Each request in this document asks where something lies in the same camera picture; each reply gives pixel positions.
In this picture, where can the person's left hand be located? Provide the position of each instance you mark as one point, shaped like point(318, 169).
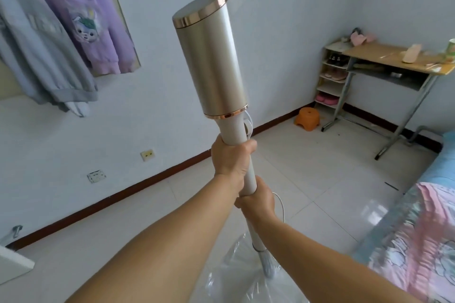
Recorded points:
point(229, 160)

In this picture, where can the person's right hand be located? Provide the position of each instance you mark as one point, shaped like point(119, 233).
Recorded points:
point(259, 201)

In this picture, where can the person's right thumb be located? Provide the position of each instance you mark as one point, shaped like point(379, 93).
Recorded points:
point(258, 185)

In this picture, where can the person's left thumb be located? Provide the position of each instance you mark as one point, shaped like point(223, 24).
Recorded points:
point(245, 146)

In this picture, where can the person's right forearm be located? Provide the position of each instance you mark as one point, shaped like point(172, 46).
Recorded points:
point(320, 263)

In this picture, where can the person's left forearm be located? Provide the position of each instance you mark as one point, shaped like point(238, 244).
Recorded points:
point(160, 246)

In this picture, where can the orange plastic stool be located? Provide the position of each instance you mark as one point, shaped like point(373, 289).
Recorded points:
point(307, 118)

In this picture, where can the clear plastic bag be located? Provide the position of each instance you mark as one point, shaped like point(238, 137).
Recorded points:
point(231, 274)

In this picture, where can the pink slippers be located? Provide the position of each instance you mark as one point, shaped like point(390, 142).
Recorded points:
point(327, 99)

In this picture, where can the white shoe rack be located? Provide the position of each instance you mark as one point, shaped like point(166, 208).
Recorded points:
point(328, 88)

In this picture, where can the light pink shoes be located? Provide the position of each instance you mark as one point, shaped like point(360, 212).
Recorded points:
point(336, 73)

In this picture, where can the black shoes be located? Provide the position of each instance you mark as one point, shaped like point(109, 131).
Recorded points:
point(336, 60)

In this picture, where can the black pen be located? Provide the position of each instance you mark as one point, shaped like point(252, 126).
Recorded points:
point(391, 186)

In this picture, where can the pink cloth item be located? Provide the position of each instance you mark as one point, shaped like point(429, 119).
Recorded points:
point(359, 38)

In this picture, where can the pink floral quilt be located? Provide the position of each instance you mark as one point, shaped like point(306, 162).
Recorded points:
point(423, 242)

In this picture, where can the bed with blue sheet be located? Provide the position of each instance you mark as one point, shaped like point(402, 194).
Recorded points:
point(437, 167)

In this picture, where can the beige insole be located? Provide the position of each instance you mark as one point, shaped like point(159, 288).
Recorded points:
point(411, 53)

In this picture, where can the purple hoodie with cartoon print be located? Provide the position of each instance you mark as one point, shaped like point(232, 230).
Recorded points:
point(96, 25)

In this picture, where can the green and white cup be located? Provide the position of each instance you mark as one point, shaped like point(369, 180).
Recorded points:
point(450, 50)

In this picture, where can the grey-blue hoodie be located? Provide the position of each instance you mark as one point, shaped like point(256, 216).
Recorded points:
point(39, 47)

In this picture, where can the white cabinet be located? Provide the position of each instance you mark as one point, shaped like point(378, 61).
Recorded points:
point(14, 264)

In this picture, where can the beige wall socket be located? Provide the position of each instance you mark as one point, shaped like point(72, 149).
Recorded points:
point(147, 154)

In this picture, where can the white wall socket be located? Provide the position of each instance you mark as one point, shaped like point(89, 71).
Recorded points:
point(96, 176)

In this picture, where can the wooden desk with metal frame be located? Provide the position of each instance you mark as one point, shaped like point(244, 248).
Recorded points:
point(391, 56)

